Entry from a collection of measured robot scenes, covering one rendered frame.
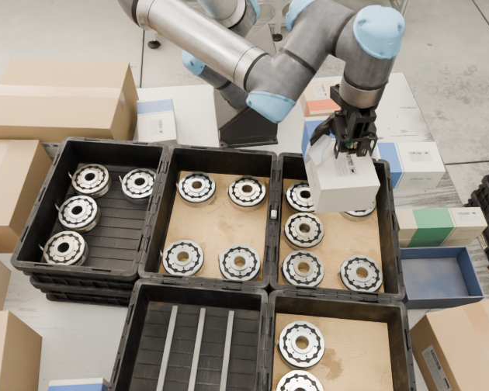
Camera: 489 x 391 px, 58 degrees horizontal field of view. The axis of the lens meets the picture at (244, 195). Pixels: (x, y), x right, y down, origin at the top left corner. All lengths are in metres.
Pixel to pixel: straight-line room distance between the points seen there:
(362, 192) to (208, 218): 0.46
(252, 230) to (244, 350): 0.31
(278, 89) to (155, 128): 0.80
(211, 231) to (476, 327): 0.67
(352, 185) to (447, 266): 0.57
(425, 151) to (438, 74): 1.66
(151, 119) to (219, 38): 0.74
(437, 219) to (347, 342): 0.45
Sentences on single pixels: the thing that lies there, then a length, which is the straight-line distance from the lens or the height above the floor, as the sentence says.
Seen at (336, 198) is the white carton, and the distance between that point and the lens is 0.92.
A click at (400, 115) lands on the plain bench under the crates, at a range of 1.72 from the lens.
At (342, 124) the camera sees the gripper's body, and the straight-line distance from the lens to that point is 0.85.
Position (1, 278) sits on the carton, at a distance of 1.37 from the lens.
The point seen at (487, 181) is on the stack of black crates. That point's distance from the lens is 2.08.
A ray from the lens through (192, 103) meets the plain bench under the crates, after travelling 1.67.
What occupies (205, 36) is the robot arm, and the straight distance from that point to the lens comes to 0.82.
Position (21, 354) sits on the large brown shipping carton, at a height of 0.81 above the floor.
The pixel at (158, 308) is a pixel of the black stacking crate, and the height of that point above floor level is 0.83.
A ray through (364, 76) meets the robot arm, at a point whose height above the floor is 1.38.
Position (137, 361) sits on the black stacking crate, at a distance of 1.07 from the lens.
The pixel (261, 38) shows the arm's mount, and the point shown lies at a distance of 1.52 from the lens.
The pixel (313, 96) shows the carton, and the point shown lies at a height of 0.77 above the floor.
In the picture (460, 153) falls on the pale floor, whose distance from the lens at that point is 2.69.
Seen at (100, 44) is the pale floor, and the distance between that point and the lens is 3.25.
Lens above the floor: 1.85
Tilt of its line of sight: 55 degrees down
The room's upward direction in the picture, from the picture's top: straight up
